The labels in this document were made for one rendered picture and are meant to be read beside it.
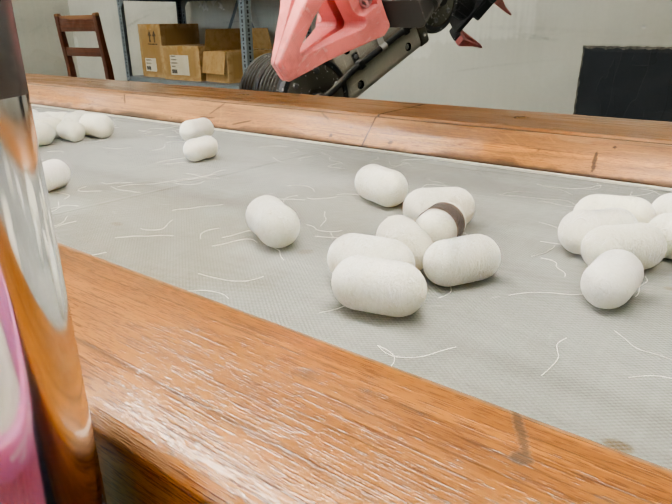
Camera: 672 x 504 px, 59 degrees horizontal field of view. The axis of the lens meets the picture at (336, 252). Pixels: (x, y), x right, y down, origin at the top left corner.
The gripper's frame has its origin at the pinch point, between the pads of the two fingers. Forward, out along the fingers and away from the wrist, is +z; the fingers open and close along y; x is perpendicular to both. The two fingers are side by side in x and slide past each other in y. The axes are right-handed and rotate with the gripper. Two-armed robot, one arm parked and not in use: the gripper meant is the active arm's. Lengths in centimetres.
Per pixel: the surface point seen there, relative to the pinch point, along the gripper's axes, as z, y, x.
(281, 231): 10.1, 6.2, 0.0
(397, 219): 7.8, 10.8, 0.8
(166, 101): -8.1, -32.1, 15.1
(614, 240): 5.3, 18.7, 3.3
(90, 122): 1.2, -27.6, 7.5
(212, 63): -128, -214, 134
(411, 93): -145, -119, 163
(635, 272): 7.2, 20.0, 1.9
